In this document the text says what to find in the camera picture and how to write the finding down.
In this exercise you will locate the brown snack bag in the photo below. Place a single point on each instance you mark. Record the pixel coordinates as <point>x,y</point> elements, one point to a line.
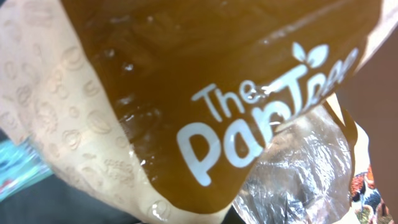
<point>161,108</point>

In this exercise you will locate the teal candy packet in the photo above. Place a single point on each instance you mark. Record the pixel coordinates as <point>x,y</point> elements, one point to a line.
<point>21,167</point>

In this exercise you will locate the grey mesh basket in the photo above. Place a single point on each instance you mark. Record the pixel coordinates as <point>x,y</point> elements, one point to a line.
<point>52,201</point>

